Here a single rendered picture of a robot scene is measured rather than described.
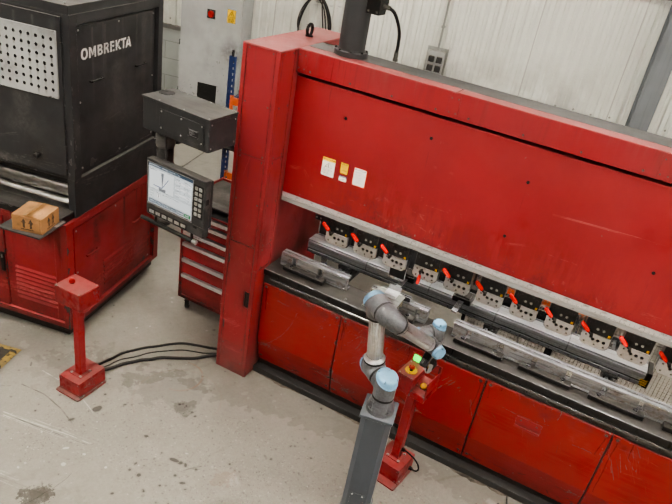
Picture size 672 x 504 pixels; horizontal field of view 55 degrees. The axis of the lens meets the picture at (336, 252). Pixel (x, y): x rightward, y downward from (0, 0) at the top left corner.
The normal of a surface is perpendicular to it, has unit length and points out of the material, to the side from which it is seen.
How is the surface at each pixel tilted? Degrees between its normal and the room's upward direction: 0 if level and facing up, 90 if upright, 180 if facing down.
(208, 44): 90
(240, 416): 0
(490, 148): 90
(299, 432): 0
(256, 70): 90
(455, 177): 90
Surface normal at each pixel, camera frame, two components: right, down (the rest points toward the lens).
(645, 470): -0.46, 0.37
